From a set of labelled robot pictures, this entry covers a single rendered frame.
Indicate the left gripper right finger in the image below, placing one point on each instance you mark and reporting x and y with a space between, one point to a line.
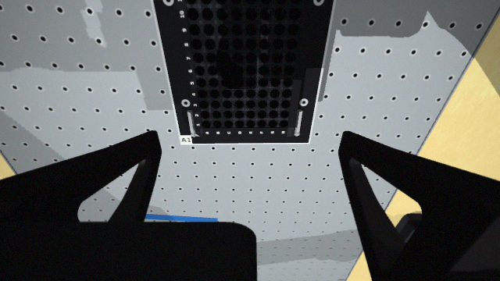
460 228

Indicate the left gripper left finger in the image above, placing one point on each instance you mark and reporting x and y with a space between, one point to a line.
53 193

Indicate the blue tape outline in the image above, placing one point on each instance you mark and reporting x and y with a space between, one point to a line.
180 218

